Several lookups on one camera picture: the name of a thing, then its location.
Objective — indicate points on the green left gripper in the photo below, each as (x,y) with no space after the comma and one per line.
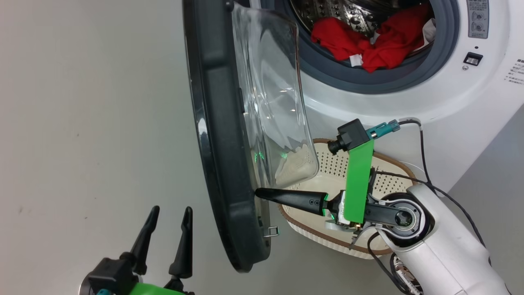
(151,290)

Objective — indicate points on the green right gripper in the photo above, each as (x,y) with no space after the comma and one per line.
(358,184)

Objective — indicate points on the dark grey glass washer door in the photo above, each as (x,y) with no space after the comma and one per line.
(221,143)

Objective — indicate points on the red garment with white trim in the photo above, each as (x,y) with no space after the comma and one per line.
(393,45)

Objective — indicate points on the metal door latch hook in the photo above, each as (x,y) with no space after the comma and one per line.
(272,232)

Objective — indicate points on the cream perforated basket brown rim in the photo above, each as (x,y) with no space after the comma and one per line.
(323,164)

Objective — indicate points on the grey rubber door gasket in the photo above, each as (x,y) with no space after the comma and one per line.
(368,84)

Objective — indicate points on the white front-load washing machine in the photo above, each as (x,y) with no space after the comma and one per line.
(409,102)

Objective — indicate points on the black door lock slot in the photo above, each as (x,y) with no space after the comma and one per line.
(473,59)

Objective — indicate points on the perforated steel washer drum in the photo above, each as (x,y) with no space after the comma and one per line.
(348,14)

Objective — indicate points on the grey instruction sticker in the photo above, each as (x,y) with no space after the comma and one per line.
(477,18)

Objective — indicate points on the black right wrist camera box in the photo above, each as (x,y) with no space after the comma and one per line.
(351,135)

